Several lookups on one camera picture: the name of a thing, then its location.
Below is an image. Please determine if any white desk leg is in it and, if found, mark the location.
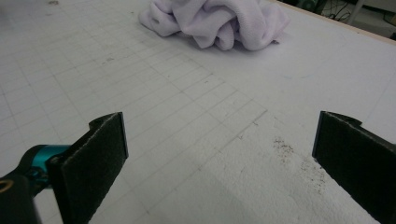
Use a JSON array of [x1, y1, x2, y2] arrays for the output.
[[346, 0, 367, 26]]

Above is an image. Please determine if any white foam mat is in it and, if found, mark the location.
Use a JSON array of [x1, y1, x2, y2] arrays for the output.
[[0, 0, 396, 224]]

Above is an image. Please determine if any lilac towel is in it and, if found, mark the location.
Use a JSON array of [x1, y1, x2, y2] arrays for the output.
[[138, 0, 291, 51]]

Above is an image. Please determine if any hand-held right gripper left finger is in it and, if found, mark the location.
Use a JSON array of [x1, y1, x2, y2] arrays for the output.
[[46, 111, 130, 224]]

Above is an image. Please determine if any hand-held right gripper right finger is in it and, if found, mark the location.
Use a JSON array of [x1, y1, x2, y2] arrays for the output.
[[312, 110, 396, 224]]

